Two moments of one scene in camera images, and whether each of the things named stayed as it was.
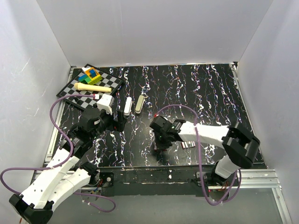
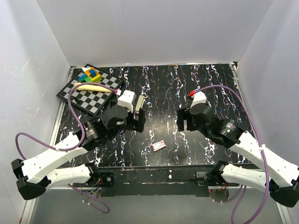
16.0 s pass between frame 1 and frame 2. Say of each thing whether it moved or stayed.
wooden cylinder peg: stayed
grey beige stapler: stayed
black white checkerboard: stayed
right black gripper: moved
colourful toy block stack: stayed
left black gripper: moved
